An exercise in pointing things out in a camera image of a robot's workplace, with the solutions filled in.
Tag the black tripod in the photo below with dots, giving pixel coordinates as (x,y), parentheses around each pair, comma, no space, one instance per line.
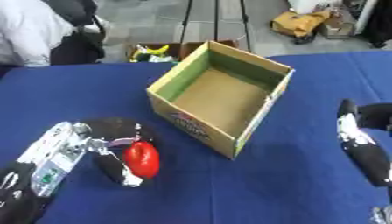
(215,20)

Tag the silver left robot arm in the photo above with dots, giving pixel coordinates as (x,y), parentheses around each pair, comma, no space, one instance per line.
(48,163)

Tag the person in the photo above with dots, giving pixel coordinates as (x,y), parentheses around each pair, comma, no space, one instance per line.
(46,29)

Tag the small cardboard box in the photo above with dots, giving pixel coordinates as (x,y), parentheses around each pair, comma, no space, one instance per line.
(337,27)

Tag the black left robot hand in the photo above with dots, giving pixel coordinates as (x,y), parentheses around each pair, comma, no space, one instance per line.
(112,129)

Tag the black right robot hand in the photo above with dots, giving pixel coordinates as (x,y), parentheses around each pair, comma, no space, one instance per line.
(365,151)

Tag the yellow bag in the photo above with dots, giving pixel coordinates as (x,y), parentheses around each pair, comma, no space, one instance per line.
(298,23)

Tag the tan cardboard box green inside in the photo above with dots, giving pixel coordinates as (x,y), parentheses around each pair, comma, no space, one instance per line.
(224,97)

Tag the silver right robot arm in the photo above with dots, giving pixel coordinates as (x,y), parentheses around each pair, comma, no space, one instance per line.
(383,215)

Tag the brown cardboard box with toys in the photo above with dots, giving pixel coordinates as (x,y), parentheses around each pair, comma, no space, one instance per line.
(163,52)

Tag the red toy fruit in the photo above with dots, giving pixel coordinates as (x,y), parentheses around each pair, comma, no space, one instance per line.
(141,159)

